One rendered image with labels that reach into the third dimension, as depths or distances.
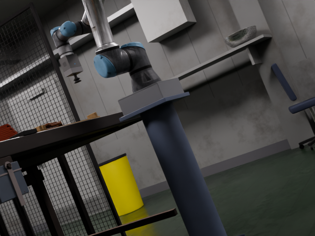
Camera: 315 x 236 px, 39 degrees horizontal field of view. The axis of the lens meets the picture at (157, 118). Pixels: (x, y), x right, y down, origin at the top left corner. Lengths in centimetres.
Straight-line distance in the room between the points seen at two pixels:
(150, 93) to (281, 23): 349
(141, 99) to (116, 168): 333
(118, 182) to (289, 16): 276
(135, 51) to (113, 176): 339
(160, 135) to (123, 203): 340
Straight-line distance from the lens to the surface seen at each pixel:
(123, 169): 543
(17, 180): 165
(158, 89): 206
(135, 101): 213
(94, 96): 653
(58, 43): 251
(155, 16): 564
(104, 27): 211
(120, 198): 544
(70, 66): 246
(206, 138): 578
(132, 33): 613
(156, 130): 210
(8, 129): 310
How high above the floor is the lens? 72
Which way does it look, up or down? 2 degrees up
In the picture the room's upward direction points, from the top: 22 degrees counter-clockwise
